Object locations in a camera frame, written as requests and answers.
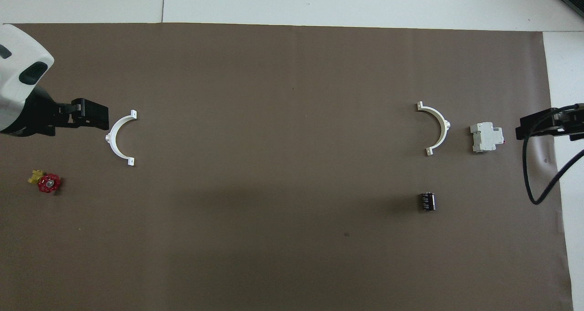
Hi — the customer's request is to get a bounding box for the white half pipe clamp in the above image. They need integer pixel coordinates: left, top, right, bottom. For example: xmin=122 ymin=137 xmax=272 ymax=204
xmin=105 ymin=110 xmax=138 ymax=167
xmin=416 ymin=101 xmax=452 ymax=157

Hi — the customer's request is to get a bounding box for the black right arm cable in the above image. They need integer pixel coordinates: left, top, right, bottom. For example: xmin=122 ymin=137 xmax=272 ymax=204
xmin=523 ymin=105 xmax=584 ymax=206

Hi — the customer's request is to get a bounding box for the red handwheel yellow valve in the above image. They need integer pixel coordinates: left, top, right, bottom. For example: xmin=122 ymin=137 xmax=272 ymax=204
xmin=28 ymin=169 xmax=62 ymax=194

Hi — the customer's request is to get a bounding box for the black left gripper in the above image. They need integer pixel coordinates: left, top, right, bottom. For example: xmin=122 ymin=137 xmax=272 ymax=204
xmin=0 ymin=86 xmax=110 ymax=138

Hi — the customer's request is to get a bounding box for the black cylindrical capacitor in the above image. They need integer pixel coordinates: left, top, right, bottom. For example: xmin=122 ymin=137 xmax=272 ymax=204
xmin=418 ymin=192 xmax=437 ymax=212

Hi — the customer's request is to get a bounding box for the brown paper mat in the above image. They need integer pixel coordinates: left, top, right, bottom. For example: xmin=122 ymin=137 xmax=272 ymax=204
xmin=0 ymin=23 xmax=574 ymax=311

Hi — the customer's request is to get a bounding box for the white circuit breaker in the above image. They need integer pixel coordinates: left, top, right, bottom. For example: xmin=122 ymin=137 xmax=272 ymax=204
xmin=470 ymin=122 xmax=505 ymax=154

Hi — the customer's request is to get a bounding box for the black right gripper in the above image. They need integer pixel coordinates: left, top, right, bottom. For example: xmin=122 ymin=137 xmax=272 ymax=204
xmin=515 ymin=103 xmax=584 ymax=142

